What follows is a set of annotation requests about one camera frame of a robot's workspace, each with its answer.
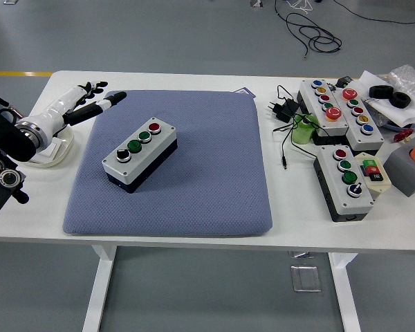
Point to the silver floor socket plate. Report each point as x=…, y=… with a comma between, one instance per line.
x=306, y=278

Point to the grey five-button control box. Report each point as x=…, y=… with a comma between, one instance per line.
x=352, y=128
x=311, y=100

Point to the white paper sheet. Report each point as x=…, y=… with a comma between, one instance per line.
x=401, y=114

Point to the grey block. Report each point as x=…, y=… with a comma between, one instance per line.
x=404, y=173

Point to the white and black robot left hand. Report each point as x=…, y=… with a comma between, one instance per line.
x=55, y=110

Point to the cream oval tray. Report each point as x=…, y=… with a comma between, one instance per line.
x=64, y=148

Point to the grey four-button control box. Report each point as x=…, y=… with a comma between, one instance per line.
x=138, y=159
x=335, y=183

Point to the clear bubble wrap bag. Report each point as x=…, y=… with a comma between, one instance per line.
x=406, y=77

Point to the cream three-button switch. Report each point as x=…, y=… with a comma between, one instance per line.
x=371, y=171

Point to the black power adapter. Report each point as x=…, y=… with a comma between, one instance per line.
x=283, y=110

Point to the purple and white card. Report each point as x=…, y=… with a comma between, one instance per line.
x=245, y=91

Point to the small black device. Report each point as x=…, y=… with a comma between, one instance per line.
x=342, y=83

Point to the small silver floor plate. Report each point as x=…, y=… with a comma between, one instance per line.
x=302, y=255

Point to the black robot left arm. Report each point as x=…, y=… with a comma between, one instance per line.
x=7, y=138

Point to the white wall switch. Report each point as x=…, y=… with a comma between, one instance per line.
x=53, y=148

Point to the green cup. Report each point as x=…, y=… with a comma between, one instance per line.
x=301, y=133

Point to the blue-grey padded mat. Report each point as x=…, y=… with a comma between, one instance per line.
x=193, y=173

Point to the white table leg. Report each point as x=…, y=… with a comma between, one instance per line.
x=346, y=294
x=97, y=294

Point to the red knob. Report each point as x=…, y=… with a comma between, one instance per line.
x=403, y=134

